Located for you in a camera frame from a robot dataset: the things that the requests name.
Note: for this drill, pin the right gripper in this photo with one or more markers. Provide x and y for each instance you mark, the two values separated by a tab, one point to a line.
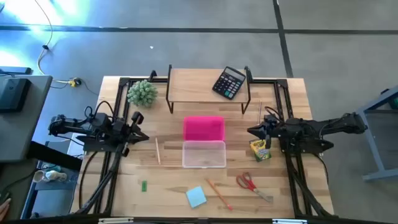
275	130

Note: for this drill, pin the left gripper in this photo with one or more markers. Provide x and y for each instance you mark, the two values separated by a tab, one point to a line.
123	132

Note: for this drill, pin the yellow Crayola crayon box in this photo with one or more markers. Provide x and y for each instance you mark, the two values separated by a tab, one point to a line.
260	152

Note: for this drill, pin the light wooden ruler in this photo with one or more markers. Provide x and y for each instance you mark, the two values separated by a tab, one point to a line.
158	151

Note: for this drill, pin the small green eraser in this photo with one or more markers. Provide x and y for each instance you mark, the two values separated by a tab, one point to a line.
144	186

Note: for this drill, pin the orange pencil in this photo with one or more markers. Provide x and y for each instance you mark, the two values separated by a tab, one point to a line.
219	194

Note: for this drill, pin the light blue sticky note pad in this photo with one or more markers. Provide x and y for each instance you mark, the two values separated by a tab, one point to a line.
196	197

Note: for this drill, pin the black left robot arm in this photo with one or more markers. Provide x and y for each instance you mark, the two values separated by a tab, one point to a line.
99	124

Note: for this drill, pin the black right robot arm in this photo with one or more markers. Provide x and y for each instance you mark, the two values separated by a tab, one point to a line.
311	127

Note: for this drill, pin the green artificial potted plant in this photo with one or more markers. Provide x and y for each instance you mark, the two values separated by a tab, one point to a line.
142	93

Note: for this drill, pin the black desk calculator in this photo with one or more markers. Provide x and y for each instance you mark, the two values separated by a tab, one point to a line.
228	83

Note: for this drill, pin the clear pencil box pink lid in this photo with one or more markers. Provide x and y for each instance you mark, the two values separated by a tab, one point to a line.
203	129

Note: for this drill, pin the wooden shelf riser black legs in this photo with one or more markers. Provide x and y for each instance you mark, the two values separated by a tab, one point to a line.
192	85

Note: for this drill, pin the yellow black floor plug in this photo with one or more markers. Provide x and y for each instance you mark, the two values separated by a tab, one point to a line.
74	82

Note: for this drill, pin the white rolled cup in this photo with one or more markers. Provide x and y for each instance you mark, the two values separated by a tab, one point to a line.
49	176

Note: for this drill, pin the grey side table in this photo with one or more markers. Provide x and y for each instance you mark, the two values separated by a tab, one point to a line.
34	124

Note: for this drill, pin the blue storage bin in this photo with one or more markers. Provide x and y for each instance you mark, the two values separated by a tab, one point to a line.
53	199

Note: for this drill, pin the blue grey metal cart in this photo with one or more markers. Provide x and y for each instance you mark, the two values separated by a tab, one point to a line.
376	140

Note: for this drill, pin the black box device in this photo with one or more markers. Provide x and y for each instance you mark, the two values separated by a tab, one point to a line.
14	95

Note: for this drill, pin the flat dark device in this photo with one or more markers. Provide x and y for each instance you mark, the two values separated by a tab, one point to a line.
15	70

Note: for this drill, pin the person's hand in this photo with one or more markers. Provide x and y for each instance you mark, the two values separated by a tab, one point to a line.
3	210

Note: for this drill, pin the black metal rig frame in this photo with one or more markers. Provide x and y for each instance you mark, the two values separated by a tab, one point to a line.
124	83

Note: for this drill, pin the silver metal bracket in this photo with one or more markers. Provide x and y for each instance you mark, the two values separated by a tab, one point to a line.
289	221
115	221

